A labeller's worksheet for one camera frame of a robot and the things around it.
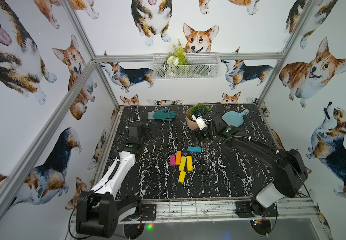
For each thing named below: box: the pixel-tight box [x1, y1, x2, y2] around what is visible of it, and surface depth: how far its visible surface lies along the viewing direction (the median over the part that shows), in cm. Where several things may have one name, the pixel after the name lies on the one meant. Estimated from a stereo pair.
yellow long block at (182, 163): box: [178, 156, 187, 171], surface depth 92 cm
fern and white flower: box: [165, 39, 188, 77], surface depth 85 cm
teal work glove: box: [147, 108, 177, 121], surface depth 116 cm
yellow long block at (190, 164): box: [186, 155, 194, 172], surface depth 91 cm
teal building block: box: [187, 146, 202, 153], surface depth 97 cm
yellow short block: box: [178, 171, 186, 184], surface depth 86 cm
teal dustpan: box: [222, 109, 250, 128], surface depth 116 cm
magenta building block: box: [170, 155, 176, 166], surface depth 92 cm
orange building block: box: [175, 151, 182, 165], surface depth 94 cm
